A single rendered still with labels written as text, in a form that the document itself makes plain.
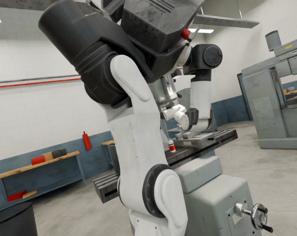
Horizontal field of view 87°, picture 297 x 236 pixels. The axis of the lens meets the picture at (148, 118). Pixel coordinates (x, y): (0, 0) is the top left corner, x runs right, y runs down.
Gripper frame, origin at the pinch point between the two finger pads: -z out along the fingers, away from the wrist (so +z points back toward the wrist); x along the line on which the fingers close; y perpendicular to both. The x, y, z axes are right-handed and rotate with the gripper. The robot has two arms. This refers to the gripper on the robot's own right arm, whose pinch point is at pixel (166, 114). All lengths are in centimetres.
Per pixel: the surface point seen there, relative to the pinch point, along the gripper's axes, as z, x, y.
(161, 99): 10.8, 2.9, -11.2
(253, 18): -421, -531, -277
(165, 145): -29.5, 1.3, 28.4
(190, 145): 5.0, -11.0, 27.4
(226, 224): 42, -6, 63
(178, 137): -5.3, -6.6, 20.7
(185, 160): 11.3, -2.2, 35.4
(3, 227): -53, 174, 65
